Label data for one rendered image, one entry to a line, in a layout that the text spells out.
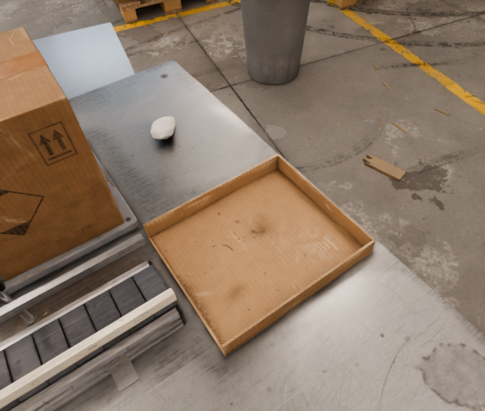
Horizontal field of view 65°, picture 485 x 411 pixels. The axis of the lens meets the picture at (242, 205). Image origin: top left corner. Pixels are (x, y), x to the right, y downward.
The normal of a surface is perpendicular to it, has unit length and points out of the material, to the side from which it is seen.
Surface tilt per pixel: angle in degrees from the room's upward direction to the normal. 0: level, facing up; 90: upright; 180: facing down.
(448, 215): 0
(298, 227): 0
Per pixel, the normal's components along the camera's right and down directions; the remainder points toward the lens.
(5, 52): -0.04, -0.63
